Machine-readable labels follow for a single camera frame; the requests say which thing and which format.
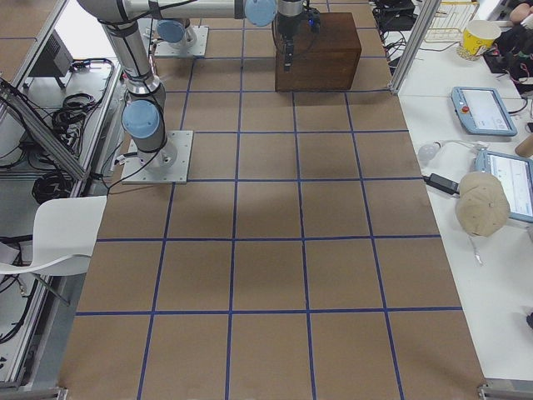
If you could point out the gold wire basket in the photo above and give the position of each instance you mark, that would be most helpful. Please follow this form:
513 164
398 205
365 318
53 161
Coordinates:
450 21

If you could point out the black power adapter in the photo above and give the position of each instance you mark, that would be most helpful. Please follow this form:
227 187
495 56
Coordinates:
442 184

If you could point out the yellow popcorn bucket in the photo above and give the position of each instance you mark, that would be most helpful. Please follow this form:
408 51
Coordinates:
478 37

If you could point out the blue teach pendant near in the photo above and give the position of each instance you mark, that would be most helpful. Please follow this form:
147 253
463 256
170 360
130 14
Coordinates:
515 175

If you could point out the dark wooden drawer cabinet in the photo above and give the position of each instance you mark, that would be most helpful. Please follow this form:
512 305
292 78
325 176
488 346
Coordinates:
322 62

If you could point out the cardboard tube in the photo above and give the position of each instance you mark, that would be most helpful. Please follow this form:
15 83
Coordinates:
525 148

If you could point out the white plastic chair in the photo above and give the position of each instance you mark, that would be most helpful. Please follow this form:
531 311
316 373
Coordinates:
63 238

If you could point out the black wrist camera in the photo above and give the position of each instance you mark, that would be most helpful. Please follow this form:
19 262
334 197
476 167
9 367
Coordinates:
313 18

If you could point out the beige baseball cap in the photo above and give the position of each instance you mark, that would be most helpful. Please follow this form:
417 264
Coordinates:
482 208

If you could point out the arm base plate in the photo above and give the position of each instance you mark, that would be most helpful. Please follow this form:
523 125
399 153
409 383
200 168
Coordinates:
192 45
170 165

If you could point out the blue teach pendant far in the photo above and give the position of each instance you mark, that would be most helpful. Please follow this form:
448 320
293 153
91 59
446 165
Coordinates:
481 111

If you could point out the aluminium frame post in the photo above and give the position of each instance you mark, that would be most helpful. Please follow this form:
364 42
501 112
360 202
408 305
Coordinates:
418 33

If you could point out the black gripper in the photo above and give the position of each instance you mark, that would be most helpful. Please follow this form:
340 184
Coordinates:
286 27

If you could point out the grey control box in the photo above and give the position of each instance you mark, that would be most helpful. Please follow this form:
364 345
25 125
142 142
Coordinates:
54 61

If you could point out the white light bulb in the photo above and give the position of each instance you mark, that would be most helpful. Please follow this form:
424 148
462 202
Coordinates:
428 151

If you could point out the blue teach pendant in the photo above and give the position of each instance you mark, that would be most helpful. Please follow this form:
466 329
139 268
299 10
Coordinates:
515 175
481 111

